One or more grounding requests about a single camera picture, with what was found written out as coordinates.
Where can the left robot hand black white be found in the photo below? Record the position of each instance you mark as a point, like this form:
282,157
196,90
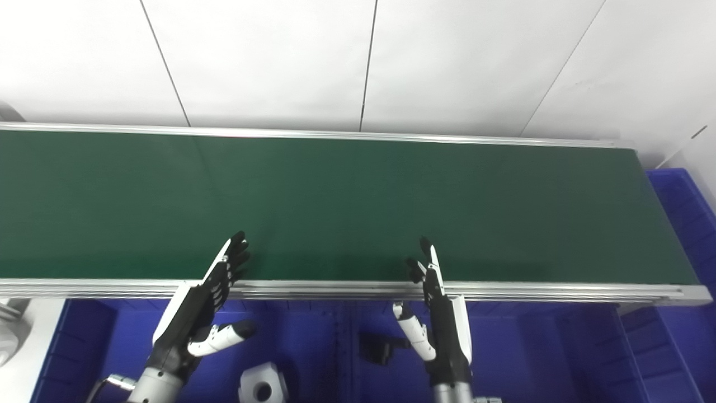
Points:
187,330

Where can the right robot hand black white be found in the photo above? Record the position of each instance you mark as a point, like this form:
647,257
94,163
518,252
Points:
447,336

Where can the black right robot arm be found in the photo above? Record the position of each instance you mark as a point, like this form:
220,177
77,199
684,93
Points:
454,394

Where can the black plastic part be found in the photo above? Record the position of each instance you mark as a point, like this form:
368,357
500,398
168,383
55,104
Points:
376,350

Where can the blue plastic bin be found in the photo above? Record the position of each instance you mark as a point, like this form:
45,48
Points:
526,352
313,358
685,336

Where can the green conveyor belt aluminium frame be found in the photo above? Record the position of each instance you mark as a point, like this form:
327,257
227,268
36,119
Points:
358,212

